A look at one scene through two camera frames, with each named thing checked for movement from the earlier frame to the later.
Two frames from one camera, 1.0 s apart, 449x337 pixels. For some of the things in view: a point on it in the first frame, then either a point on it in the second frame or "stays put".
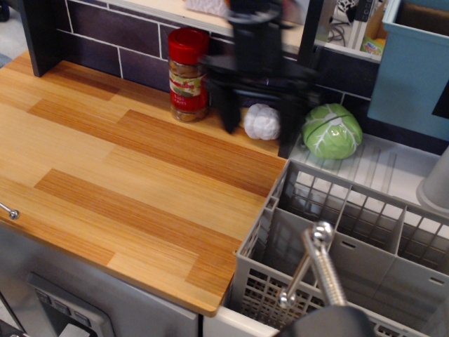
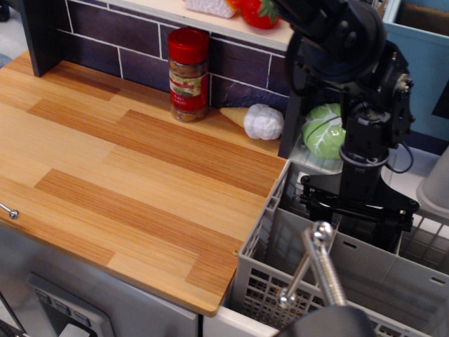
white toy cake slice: (215, 8) stays put
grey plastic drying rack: (393, 259) stays put
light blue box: (412, 88) stays put
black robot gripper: (258, 68) → (359, 189)
